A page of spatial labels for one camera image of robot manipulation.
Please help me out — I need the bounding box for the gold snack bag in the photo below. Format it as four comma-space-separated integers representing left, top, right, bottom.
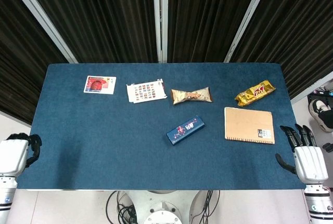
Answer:
235, 80, 276, 107

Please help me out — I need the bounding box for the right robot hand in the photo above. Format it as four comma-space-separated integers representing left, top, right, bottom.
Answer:
275, 123, 329, 185

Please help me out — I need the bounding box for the black cable bundle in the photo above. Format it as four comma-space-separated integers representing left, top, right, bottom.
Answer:
106, 190, 139, 224

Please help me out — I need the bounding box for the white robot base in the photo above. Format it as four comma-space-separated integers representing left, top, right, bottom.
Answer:
122, 190, 206, 224

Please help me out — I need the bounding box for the white double frame post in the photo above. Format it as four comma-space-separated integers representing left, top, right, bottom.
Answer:
152, 0, 170, 63

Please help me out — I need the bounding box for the red picture card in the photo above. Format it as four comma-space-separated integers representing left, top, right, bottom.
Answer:
83, 75, 117, 95

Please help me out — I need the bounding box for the blue cardboard glasses box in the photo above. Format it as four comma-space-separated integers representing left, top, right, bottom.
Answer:
166, 115, 208, 146

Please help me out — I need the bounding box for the dark pleated curtain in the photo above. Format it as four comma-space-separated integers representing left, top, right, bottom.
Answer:
168, 0, 264, 63
20, 0, 159, 64
0, 0, 69, 126
230, 0, 333, 100

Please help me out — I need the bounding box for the kraft spiral notebook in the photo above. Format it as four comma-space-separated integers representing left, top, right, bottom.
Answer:
224, 107, 276, 145

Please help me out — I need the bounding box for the white sticker sheet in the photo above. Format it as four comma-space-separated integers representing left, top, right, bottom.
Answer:
126, 78, 168, 104

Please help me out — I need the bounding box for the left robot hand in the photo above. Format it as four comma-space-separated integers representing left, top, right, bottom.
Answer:
0, 133, 42, 177

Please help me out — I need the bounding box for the blue table cloth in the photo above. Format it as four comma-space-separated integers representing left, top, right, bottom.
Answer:
16, 63, 305, 191

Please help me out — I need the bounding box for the black and white sneaker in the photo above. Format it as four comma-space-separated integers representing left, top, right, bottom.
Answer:
308, 98, 333, 133

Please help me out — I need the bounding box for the brown snack wrapper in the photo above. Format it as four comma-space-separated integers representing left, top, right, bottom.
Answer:
171, 86, 213, 106

